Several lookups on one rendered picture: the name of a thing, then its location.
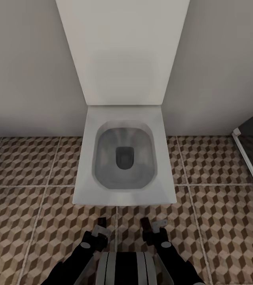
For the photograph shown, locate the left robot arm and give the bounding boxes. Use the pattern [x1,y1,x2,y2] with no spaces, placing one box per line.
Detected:
[41,224,112,285]

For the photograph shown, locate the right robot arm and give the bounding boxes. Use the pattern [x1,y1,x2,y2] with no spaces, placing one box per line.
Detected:
[143,219,206,285]

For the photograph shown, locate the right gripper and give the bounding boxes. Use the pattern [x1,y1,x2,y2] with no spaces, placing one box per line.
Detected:
[143,228,168,246]

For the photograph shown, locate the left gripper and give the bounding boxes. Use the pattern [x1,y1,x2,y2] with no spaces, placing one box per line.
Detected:
[82,231,108,252]

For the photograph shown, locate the mousetrap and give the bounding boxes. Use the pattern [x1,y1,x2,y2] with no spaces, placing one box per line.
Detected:
[141,217,152,233]
[98,218,107,238]

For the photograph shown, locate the robot trunk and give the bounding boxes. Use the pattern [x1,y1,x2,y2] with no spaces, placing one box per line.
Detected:
[95,252,157,285]

